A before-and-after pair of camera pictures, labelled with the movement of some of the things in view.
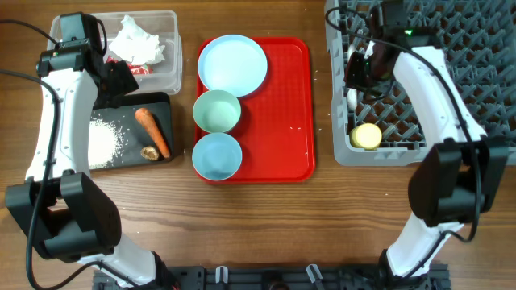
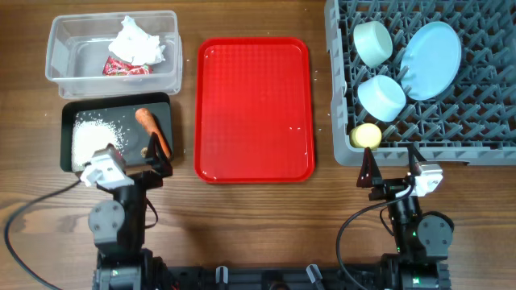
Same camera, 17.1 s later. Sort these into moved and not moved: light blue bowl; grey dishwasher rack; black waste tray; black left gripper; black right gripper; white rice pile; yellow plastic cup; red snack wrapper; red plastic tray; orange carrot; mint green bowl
Moved: black right gripper; black left gripper; mint green bowl; light blue bowl
Not moved: red plastic tray; red snack wrapper; orange carrot; grey dishwasher rack; black waste tray; white rice pile; yellow plastic cup
